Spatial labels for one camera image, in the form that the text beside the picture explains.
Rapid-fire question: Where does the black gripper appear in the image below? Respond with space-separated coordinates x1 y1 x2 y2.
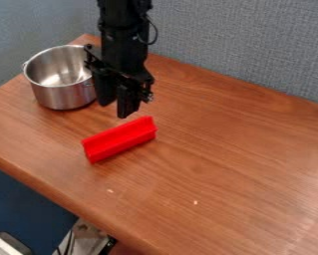
84 28 155 119

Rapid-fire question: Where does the red plastic block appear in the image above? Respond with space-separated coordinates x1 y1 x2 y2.
82 116 158 163

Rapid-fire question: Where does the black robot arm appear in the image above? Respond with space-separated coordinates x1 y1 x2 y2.
84 0 159 119

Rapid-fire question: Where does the stainless steel pot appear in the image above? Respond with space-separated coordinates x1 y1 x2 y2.
23 45 96 111

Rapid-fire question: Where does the white object at corner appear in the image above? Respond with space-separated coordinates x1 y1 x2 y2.
0 236 24 255

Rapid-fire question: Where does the metal table leg bracket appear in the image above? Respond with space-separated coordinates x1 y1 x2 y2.
52 218 118 255

